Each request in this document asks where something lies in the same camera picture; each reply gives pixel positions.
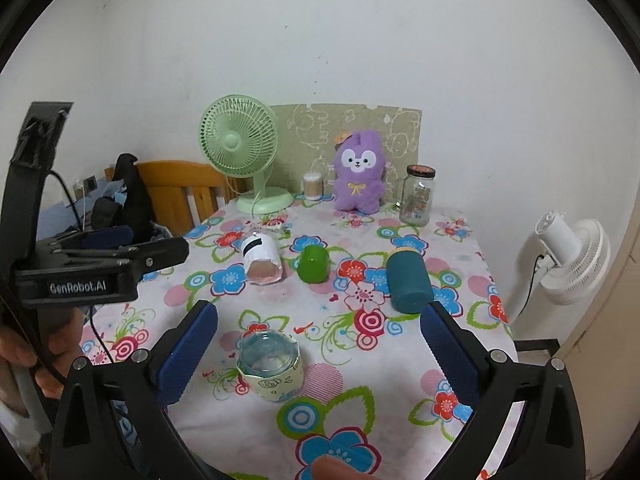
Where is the floral tablecloth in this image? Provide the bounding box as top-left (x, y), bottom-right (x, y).
top-left (79, 192), bottom-right (518, 480)

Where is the black cable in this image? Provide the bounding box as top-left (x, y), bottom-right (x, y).
top-left (48, 170), bottom-right (115, 363)

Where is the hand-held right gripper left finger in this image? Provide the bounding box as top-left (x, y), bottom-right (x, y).
top-left (50, 300), bottom-right (219, 463)

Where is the wooden chair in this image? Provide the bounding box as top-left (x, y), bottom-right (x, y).
top-left (104, 159), bottom-right (252, 237)

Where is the white cup with black stripe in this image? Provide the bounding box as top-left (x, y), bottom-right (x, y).
top-left (241, 232), bottom-right (284, 286)

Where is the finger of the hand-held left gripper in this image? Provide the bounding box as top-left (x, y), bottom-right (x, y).
top-left (49, 236), bottom-right (190, 280)
top-left (80, 226), bottom-right (136, 251)

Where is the glass cup with paper sleeve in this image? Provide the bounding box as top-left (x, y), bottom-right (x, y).
top-left (236, 330), bottom-right (304, 404)

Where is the black bag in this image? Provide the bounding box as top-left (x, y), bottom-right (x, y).
top-left (91, 154), bottom-right (153, 243)

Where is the glass jar with dark lid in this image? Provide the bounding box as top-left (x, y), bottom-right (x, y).
top-left (399, 164), bottom-right (436, 226)

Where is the green desk fan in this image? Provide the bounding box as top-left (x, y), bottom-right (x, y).
top-left (200, 94), bottom-right (295, 215)

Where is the white clip fan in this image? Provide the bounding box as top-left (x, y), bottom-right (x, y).
top-left (533, 211), bottom-right (612, 306)

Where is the teal cup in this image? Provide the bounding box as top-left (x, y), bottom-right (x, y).
top-left (386, 247), bottom-right (435, 314)

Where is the cotton swab container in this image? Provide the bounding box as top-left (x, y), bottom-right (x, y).
top-left (303, 172), bottom-right (325, 203)

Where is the blue cloth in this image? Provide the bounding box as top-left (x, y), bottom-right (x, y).
top-left (39, 180), bottom-right (126, 241)

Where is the green plastic cup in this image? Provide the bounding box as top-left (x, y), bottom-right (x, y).
top-left (297, 246), bottom-right (330, 284)

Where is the person's right hand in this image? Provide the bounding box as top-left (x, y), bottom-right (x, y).
top-left (306, 454), bottom-right (368, 480)

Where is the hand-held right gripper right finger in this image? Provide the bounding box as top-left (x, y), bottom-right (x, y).
top-left (420, 302), bottom-right (587, 463)

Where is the person's left hand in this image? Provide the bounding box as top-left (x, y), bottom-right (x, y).
top-left (0, 309), bottom-right (85, 401)

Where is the purple plush toy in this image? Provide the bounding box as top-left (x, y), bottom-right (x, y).
top-left (332, 129), bottom-right (388, 213)

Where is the green patterned board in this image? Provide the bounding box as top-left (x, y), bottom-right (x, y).
top-left (270, 103), bottom-right (422, 208)

